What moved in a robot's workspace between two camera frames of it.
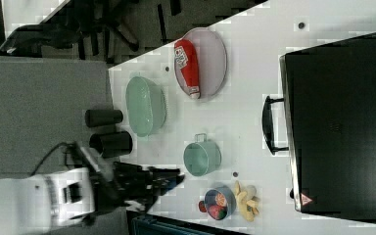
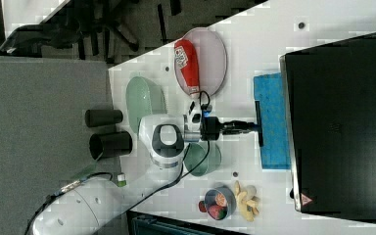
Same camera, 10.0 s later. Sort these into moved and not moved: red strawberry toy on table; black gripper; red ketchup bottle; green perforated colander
Moved: black gripper
Not moved: red strawberry toy on table; green perforated colander; red ketchup bottle
